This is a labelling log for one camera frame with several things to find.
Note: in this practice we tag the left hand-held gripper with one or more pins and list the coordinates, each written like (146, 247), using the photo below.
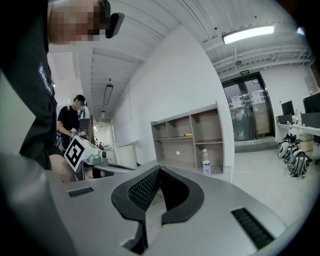
(80, 152)

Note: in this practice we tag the cardboard box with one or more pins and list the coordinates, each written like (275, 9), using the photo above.
(307, 145)

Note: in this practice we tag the black and white backpack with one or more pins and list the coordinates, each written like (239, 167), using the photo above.
(286, 147)
(295, 152)
(300, 165)

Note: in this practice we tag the lit long ceiling lamp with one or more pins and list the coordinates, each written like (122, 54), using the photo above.
(247, 34)

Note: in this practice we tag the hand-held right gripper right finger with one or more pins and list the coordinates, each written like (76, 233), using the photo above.
(215, 225)

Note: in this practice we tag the white office desk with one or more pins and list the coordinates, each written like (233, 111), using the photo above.
(287, 128)

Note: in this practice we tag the person's left forearm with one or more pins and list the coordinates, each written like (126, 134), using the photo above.
(60, 167)

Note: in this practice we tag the person's black shirt torso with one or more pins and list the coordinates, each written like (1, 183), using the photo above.
(27, 82)

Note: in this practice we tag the clear plastic water bottle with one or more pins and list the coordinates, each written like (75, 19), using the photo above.
(206, 162)

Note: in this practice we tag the person's head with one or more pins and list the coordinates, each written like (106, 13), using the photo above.
(72, 21)

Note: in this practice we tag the black head-worn camera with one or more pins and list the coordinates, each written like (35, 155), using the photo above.
(112, 20)

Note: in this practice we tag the grey open shelf cabinet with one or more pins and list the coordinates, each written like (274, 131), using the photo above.
(207, 140)

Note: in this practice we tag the glass double door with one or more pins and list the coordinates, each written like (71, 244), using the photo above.
(247, 110)

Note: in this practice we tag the black computer monitor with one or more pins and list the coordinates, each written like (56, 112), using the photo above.
(287, 108)
(312, 103)

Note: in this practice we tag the unlit long ceiling lamp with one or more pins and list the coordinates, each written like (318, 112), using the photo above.
(108, 94)

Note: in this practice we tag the green exit sign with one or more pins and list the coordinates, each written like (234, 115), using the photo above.
(244, 72)

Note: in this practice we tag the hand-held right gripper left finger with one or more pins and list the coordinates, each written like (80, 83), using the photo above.
(100, 215)

